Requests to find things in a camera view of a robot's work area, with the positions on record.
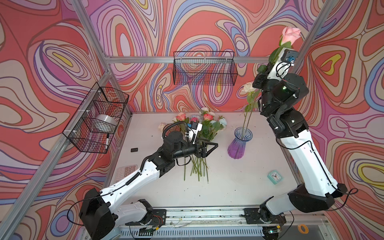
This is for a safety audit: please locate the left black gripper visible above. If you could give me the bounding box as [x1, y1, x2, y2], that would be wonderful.
[170, 138, 217, 162]

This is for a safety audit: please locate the magenta pink rose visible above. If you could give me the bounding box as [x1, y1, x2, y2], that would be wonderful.
[191, 117, 201, 181]

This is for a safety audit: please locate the salmon pink rose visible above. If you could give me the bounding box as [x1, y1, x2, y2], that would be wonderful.
[176, 113, 187, 181]

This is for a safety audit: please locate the light pink rose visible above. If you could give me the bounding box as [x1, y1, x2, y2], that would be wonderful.
[257, 27, 301, 74]

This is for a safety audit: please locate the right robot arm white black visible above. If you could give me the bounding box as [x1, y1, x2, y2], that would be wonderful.
[253, 73, 347, 223]

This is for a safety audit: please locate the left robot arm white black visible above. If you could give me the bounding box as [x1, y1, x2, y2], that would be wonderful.
[79, 131, 219, 240]

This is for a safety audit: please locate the blue purple glass vase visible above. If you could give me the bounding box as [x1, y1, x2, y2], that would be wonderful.
[227, 127, 253, 160]

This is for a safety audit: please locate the white blue flower sprig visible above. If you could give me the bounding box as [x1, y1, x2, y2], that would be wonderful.
[194, 107, 228, 183]

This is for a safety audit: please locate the red pink rose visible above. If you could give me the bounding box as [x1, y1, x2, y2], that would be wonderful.
[191, 113, 216, 178]

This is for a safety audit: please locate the pale peach rose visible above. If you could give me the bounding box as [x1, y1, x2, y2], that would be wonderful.
[158, 123, 168, 132]

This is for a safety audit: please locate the mint green alarm clock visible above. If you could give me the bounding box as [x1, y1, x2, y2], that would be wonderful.
[268, 170, 284, 185]

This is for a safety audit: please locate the pink calculator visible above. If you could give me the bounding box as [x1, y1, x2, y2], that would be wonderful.
[115, 165, 138, 183]

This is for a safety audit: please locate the silver tape roll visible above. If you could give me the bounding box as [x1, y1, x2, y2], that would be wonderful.
[96, 114, 118, 126]

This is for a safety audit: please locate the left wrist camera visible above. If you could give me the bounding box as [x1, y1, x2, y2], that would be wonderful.
[187, 122, 203, 144]

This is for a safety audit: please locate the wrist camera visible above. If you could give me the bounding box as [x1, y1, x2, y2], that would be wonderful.
[266, 48, 299, 80]
[187, 122, 203, 144]

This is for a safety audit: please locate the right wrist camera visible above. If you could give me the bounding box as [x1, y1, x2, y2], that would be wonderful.
[266, 48, 299, 80]

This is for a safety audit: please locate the back black wire basket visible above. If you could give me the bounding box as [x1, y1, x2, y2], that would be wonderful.
[173, 50, 238, 86]

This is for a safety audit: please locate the black wire basket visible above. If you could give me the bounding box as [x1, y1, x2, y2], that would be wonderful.
[173, 50, 238, 86]
[63, 83, 129, 154]

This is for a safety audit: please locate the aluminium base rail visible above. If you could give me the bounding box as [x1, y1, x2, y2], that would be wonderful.
[104, 206, 337, 240]

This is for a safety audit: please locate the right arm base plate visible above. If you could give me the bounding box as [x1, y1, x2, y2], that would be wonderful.
[242, 208, 287, 225]

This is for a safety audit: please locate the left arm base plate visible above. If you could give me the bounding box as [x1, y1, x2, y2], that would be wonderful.
[125, 209, 167, 228]

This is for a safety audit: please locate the left black wire basket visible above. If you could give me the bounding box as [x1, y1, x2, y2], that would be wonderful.
[63, 83, 129, 154]

